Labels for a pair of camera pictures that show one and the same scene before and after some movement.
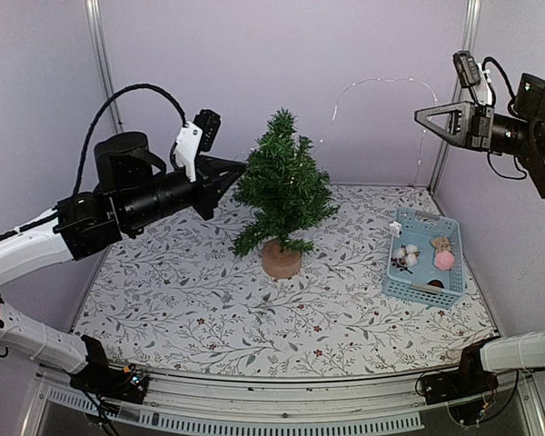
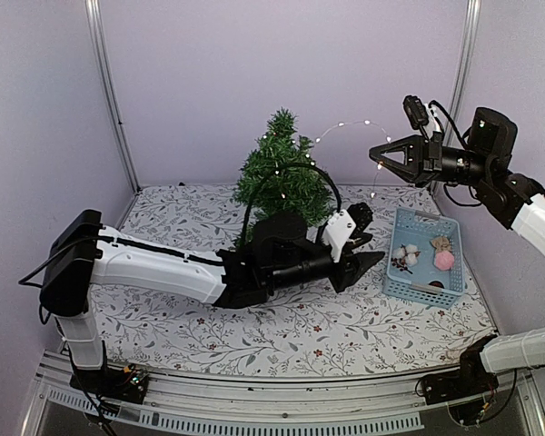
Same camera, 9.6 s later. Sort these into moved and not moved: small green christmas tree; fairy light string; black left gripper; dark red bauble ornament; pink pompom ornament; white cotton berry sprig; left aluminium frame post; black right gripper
Moved: black right gripper; black left gripper; fairy light string
Not moved: pink pompom ornament; white cotton berry sprig; dark red bauble ornament; left aluminium frame post; small green christmas tree
